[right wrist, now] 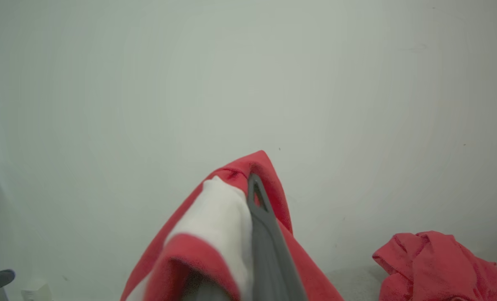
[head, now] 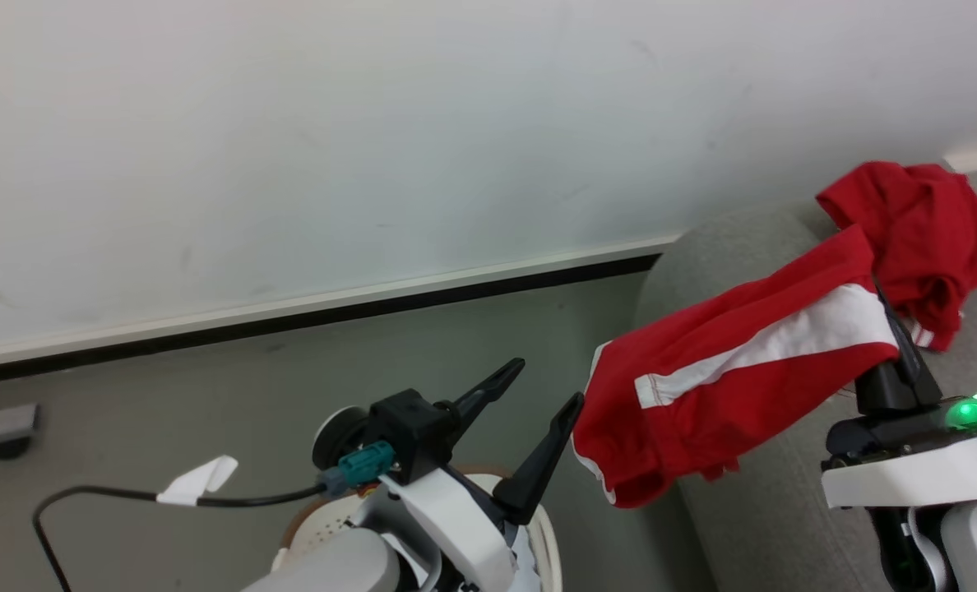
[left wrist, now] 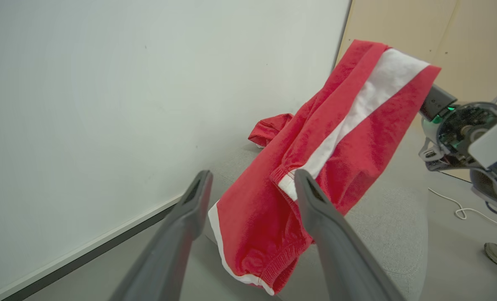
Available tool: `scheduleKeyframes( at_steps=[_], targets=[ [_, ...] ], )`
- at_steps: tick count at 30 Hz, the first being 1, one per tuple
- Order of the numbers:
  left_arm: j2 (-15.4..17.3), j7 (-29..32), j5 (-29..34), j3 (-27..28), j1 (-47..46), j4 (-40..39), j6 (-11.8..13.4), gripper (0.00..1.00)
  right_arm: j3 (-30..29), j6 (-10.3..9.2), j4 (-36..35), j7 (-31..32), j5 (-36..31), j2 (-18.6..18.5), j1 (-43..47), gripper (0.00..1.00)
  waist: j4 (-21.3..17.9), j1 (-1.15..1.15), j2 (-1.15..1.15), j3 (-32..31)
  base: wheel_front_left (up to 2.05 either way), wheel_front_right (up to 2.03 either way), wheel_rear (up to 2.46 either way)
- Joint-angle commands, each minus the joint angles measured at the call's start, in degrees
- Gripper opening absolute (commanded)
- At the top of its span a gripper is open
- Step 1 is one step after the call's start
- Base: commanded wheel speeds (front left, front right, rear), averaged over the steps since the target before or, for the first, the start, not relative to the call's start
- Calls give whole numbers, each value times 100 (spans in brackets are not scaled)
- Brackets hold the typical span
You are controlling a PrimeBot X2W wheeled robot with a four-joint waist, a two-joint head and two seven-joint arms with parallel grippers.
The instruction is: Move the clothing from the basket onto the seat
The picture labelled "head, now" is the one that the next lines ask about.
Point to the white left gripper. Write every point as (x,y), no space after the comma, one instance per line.
(464,526)

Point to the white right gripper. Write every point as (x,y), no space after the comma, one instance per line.
(916,464)

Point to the red shirt with striped trim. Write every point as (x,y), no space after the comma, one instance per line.
(924,238)

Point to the red shorts with white stripe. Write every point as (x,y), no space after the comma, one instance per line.
(702,403)

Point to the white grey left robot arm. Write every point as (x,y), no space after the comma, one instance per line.
(332,567)

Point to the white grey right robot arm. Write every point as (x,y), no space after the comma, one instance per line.
(957,547)

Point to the grey fabric sofa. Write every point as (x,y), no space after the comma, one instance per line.
(752,526)

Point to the cream perforated laundry basket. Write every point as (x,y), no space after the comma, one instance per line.
(324,522)

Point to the white baseboard with black strip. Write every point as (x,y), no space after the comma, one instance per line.
(332,308)

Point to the white tape tag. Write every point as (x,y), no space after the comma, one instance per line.
(201,481)

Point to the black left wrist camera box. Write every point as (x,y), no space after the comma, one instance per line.
(410,432)

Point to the small white wall block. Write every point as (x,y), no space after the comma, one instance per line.
(975,159)

